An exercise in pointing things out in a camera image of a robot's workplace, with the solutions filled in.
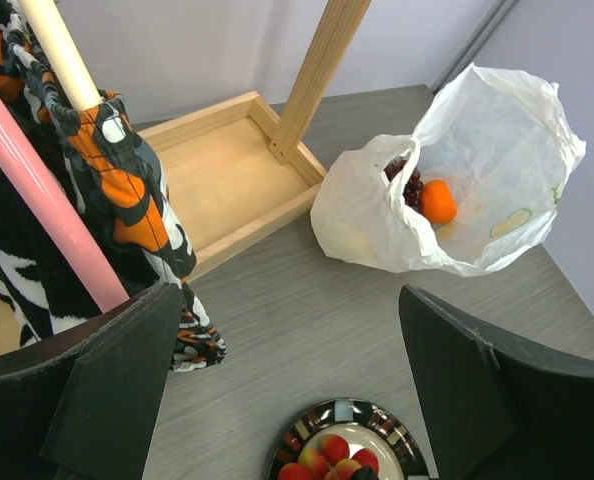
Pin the patterned round plate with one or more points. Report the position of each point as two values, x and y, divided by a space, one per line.
358 427

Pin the fake red cherry bunch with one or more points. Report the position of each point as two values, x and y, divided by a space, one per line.
328 458

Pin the cream hanger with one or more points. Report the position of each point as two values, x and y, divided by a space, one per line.
62 53

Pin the wooden clothes rack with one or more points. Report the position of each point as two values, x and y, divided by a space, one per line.
237 170

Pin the white plastic bag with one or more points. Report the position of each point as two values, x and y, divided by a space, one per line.
500 140

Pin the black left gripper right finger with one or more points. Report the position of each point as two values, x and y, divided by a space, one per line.
496 405

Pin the black white zebra garment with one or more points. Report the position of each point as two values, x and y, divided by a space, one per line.
36 282

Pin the fake purple grapes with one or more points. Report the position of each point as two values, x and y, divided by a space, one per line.
414 185

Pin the aluminium corner frame post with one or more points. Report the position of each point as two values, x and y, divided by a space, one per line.
483 31

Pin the fake orange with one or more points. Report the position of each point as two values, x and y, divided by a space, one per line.
437 204

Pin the pink hanger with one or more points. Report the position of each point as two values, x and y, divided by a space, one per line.
43 195

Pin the orange black patterned garment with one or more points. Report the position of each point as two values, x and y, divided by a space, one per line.
112 178

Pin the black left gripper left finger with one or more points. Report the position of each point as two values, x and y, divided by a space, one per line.
83 404

